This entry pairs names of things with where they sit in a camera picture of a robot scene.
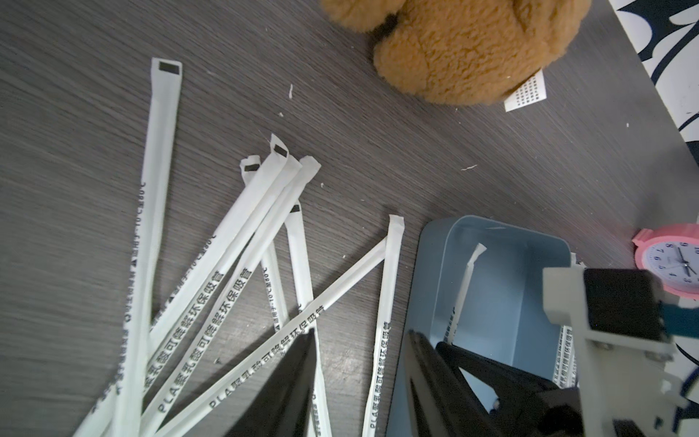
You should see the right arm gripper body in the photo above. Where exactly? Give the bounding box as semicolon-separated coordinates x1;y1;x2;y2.
436;342;584;436

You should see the pink alarm clock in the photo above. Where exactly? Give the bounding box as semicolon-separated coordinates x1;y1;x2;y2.
632;223;698;300

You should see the blue storage box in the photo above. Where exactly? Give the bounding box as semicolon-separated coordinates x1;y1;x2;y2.
384;214;573;437

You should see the white paper-wrapped straw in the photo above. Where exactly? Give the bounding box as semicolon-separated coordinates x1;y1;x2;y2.
110;58;183;436
156;240;387;437
140;157;320;436
285;202;332;437
240;155;289;331
74;134;300;436
444;243;487;344
362;215;405;436

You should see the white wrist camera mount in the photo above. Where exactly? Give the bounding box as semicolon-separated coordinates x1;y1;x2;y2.
542;265;698;436

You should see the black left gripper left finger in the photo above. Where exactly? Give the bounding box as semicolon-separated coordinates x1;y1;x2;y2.
228;330;317;436

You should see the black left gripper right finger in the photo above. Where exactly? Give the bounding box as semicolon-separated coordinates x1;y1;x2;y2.
403;330;502;436

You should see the brown teddy bear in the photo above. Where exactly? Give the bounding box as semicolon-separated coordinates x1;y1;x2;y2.
320;0;591;106

